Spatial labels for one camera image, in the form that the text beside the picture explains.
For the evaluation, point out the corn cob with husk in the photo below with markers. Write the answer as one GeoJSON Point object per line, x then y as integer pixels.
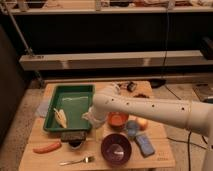
{"type": "Point", "coordinates": [60, 117]}

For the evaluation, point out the clear plastic bag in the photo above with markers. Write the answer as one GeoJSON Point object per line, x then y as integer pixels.
{"type": "Point", "coordinates": [42, 109]}

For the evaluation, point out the blue sponge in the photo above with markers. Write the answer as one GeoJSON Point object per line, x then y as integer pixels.
{"type": "Point", "coordinates": [144, 145]}

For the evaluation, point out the dark chalkboard eraser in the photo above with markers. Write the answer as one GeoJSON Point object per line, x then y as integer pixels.
{"type": "Point", "coordinates": [73, 136]}

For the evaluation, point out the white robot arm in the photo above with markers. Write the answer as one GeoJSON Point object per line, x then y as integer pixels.
{"type": "Point", "coordinates": [193, 116]}

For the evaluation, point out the green plastic tray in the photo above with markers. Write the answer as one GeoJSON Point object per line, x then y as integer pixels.
{"type": "Point", "coordinates": [74, 100]}

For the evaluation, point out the metal shelf rack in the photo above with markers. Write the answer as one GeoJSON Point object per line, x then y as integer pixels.
{"type": "Point", "coordinates": [112, 44]}

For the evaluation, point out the blue plastic cup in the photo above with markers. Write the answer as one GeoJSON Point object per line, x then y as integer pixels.
{"type": "Point", "coordinates": [132, 128]}

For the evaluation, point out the peach apple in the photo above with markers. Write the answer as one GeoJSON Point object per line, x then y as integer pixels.
{"type": "Point", "coordinates": [143, 123]}

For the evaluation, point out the purple bowl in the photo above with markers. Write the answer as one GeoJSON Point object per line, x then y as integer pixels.
{"type": "Point", "coordinates": [116, 150]}

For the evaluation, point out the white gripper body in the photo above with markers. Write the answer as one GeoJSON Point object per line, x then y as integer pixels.
{"type": "Point", "coordinates": [95, 121]}

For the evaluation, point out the orange bowl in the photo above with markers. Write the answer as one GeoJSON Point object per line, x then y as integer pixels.
{"type": "Point", "coordinates": [117, 120]}

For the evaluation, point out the silver fork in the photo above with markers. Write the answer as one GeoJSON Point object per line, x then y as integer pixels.
{"type": "Point", "coordinates": [84, 160]}

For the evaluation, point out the bunch of dark grapes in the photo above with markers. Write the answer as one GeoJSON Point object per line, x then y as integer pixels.
{"type": "Point", "coordinates": [141, 95]}

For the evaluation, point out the small metal cup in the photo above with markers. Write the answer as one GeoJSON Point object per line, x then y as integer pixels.
{"type": "Point", "coordinates": [75, 144]}

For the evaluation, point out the orange carrot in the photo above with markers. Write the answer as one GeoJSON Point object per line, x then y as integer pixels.
{"type": "Point", "coordinates": [48, 148]}

